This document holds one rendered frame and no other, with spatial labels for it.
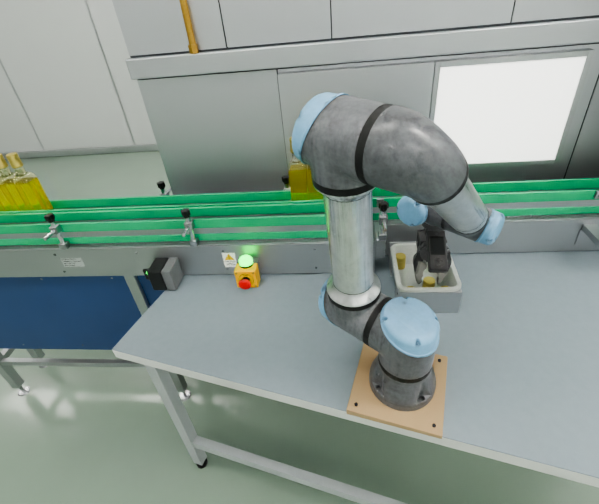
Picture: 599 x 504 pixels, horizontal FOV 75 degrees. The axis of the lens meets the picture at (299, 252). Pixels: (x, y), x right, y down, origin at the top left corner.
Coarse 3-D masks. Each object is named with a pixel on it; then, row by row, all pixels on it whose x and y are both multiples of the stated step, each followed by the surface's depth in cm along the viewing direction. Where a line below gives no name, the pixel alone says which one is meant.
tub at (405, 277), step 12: (396, 252) 124; (408, 252) 124; (396, 264) 116; (408, 264) 126; (396, 276) 111; (408, 276) 121; (432, 276) 120; (456, 276) 109; (408, 288) 107; (420, 288) 106; (432, 288) 106; (444, 288) 105; (456, 288) 105
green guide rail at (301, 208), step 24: (0, 216) 138; (24, 216) 137; (72, 216) 135; (96, 216) 134; (120, 216) 134; (144, 216) 133; (168, 216) 132; (192, 216) 131; (216, 216) 131; (240, 216) 130
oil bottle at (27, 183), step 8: (8, 160) 130; (16, 160) 130; (16, 168) 132; (16, 176) 133; (24, 176) 133; (32, 176) 135; (16, 184) 134; (24, 184) 133; (32, 184) 135; (40, 184) 139; (24, 192) 135; (32, 192) 135; (40, 192) 139; (24, 200) 137; (32, 200) 137; (40, 200) 138; (48, 200) 142; (32, 208) 139; (40, 208) 139; (48, 208) 142
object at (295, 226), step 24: (264, 216) 121; (288, 216) 119; (312, 216) 118; (0, 240) 135; (24, 240) 134; (48, 240) 133; (72, 240) 132; (96, 240) 131; (120, 240) 130; (144, 240) 129; (168, 240) 129
